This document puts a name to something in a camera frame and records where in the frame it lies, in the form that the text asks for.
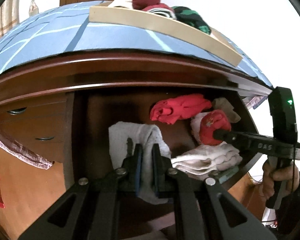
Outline white pink underwear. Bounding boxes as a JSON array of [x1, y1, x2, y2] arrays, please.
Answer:
[[171, 112, 242, 180]]

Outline small red underwear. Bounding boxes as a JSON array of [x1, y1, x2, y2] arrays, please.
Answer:
[[199, 109, 231, 146]]

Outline bright red underwear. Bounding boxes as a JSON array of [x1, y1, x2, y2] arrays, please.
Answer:
[[149, 94, 212, 125]]

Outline green black underwear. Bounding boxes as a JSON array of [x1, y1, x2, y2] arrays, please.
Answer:
[[172, 6, 211, 35]]

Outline dark red underwear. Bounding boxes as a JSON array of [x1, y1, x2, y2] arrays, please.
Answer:
[[143, 3, 177, 20]]

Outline person's right hand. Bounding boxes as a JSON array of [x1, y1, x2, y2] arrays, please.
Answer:
[[262, 161, 300, 199]]

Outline small beige cloth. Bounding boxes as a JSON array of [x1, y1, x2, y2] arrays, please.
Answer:
[[212, 98, 241, 124]]

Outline pink striped cloth edge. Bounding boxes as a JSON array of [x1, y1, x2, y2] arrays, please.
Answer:
[[0, 129, 53, 170]]

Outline dark wooden dresser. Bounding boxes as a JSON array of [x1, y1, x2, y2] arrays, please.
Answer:
[[0, 50, 273, 239]]

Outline shallow cardboard box tray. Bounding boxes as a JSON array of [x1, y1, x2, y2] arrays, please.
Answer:
[[89, 5, 243, 66]]

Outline blue plaid tablecloth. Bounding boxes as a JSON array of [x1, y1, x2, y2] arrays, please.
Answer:
[[0, 1, 270, 85]]

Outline curtain tassel on hook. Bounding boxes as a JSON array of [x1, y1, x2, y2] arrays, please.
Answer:
[[29, 0, 39, 17]]

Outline beige striped curtain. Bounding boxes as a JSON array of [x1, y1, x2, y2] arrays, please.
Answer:
[[0, 0, 19, 39]]

